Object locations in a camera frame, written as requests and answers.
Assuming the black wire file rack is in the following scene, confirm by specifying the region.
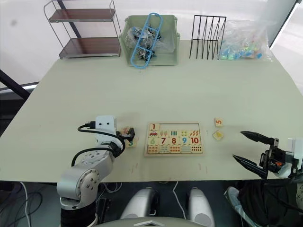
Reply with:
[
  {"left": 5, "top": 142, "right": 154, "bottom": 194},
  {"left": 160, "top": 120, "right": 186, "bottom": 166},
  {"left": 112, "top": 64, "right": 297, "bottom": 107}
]
[{"left": 189, "top": 15, "right": 227, "bottom": 61}]

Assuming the metal two-tier shelf rack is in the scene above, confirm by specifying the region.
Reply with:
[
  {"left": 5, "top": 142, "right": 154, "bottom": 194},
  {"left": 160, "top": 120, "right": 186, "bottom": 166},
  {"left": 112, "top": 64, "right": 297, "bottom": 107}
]
[{"left": 43, "top": 0, "right": 122, "bottom": 60}]

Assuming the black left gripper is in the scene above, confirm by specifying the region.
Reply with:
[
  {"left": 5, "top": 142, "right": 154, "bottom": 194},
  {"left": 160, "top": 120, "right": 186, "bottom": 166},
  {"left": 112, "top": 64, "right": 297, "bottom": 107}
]
[{"left": 116, "top": 127, "right": 136, "bottom": 142}]

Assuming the clear bag of dark clips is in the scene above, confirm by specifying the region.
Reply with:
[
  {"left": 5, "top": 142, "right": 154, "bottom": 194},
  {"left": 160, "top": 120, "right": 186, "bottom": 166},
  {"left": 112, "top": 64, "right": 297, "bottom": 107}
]
[{"left": 126, "top": 26, "right": 175, "bottom": 60}]

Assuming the floor cables bundle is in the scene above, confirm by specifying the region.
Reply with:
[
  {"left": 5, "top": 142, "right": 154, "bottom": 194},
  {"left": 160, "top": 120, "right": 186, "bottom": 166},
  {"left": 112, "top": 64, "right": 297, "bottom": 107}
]
[{"left": 0, "top": 181, "right": 44, "bottom": 227}]

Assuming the wooden number puzzle board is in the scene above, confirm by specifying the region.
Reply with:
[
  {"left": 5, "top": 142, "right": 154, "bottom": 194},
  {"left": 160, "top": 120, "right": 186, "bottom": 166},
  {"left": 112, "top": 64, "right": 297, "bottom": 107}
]
[{"left": 143, "top": 121, "right": 205, "bottom": 157}]

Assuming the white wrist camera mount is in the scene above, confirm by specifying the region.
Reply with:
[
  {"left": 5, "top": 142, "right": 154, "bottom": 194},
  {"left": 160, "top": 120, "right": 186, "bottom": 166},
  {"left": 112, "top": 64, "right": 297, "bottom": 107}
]
[
  {"left": 285, "top": 138, "right": 303, "bottom": 171},
  {"left": 95, "top": 115, "right": 117, "bottom": 137}
]

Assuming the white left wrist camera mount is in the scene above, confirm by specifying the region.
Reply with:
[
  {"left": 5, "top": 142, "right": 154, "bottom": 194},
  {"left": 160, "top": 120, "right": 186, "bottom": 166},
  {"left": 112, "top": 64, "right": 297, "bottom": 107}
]
[{"left": 95, "top": 115, "right": 117, "bottom": 137}]

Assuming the person's black trouser leg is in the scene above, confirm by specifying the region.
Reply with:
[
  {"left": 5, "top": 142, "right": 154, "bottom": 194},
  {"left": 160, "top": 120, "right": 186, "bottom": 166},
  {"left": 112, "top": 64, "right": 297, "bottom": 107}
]
[{"left": 237, "top": 178, "right": 303, "bottom": 227}]

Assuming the white cable under table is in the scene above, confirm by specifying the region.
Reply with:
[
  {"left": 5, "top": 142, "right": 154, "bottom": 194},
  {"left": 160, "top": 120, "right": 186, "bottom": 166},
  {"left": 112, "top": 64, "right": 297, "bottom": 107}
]
[
  {"left": 103, "top": 182, "right": 123, "bottom": 194},
  {"left": 172, "top": 181, "right": 188, "bottom": 220}
]

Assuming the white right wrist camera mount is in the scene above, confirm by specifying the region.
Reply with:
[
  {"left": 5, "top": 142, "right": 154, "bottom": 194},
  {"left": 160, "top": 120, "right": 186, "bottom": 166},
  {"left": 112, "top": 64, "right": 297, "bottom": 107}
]
[{"left": 285, "top": 138, "right": 303, "bottom": 171}]

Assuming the grey robot torso edge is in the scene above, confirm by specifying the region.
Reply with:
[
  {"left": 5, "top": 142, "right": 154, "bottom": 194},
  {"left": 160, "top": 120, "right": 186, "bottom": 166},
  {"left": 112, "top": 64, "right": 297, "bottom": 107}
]
[{"left": 94, "top": 216, "right": 197, "bottom": 227}]

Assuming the pale green plastic basket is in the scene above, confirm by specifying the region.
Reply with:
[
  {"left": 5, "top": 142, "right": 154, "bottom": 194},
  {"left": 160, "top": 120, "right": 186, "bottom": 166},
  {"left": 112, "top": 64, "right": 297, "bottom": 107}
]
[{"left": 121, "top": 14, "right": 181, "bottom": 67}]

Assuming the blue plastic clip hanger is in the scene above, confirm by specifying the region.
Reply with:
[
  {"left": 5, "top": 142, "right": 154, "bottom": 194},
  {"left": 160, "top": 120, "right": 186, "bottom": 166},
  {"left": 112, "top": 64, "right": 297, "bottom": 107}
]
[{"left": 129, "top": 12, "right": 164, "bottom": 70}]

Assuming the silver rounded robot leg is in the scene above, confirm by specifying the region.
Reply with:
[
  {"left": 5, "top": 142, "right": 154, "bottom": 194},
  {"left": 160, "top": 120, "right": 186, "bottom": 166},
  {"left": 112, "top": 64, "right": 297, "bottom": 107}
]
[
  {"left": 187, "top": 187, "right": 215, "bottom": 227},
  {"left": 120, "top": 187, "right": 161, "bottom": 220}
]

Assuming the clear bag of colourful pieces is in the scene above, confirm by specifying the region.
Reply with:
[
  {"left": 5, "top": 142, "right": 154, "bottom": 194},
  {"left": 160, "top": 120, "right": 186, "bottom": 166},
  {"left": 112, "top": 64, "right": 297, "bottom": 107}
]
[{"left": 217, "top": 19, "right": 276, "bottom": 63}]

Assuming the dark diagonal beam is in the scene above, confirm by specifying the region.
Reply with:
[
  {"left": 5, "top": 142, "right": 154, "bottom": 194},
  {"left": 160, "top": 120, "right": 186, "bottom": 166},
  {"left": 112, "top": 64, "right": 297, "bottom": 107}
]
[{"left": 0, "top": 69, "right": 31, "bottom": 100}]

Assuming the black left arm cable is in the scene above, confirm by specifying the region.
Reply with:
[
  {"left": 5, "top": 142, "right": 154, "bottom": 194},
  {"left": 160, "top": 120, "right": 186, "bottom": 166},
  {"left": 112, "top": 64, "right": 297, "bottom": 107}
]
[{"left": 71, "top": 121, "right": 126, "bottom": 167}]

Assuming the wooden tile green number 3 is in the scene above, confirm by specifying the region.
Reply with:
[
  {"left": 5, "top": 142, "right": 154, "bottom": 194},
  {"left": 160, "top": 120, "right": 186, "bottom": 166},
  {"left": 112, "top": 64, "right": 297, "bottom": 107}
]
[{"left": 125, "top": 138, "right": 138, "bottom": 149}]

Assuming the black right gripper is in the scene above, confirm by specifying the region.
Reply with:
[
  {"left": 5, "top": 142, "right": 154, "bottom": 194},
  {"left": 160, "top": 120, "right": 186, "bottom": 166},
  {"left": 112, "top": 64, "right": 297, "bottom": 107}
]
[{"left": 232, "top": 130, "right": 287, "bottom": 180}]

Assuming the person's grey white shoe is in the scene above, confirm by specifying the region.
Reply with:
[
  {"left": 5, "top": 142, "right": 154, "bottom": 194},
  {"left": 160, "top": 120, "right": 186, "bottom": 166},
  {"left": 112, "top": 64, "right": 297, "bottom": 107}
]
[{"left": 223, "top": 186, "right": 252, "bottom": 227}]

